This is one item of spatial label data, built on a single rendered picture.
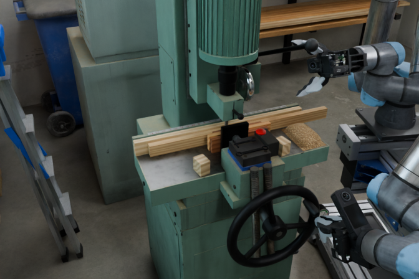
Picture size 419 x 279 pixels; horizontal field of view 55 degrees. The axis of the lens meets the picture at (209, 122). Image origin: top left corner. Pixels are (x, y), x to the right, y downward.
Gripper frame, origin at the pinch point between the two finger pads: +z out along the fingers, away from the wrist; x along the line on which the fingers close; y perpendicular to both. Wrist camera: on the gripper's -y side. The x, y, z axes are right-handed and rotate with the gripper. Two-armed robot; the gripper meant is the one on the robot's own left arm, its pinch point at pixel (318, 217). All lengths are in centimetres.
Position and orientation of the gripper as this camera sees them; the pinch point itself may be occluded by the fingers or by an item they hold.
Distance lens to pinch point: 114.5
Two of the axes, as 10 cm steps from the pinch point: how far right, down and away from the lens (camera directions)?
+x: 9.3, -1.9, 3.2
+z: -3.2, 0.2, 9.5
